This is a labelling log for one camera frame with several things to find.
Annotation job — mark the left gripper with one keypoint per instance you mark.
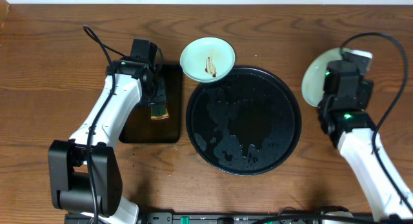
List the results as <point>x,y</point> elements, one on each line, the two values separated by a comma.
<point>160,97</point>

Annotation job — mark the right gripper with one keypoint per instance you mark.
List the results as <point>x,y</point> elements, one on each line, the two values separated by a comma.
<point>366,94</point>

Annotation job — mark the green and yellow sponge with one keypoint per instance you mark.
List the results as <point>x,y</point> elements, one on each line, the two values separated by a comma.
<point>159,112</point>

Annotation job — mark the light blue plate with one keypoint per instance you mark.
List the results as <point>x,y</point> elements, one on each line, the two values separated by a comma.
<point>207,59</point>
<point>314,77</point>

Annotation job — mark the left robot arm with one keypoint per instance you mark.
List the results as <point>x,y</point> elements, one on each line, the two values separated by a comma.
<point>83,170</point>

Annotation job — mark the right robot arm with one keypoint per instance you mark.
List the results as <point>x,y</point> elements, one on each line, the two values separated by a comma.
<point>343,117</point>

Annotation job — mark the black rectangular tray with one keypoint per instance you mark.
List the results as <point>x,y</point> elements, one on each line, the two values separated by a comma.
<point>141,128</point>

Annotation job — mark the black round tray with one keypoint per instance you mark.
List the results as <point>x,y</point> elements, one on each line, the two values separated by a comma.
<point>247,123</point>

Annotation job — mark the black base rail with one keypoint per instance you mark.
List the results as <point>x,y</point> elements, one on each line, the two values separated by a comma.
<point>332,215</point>

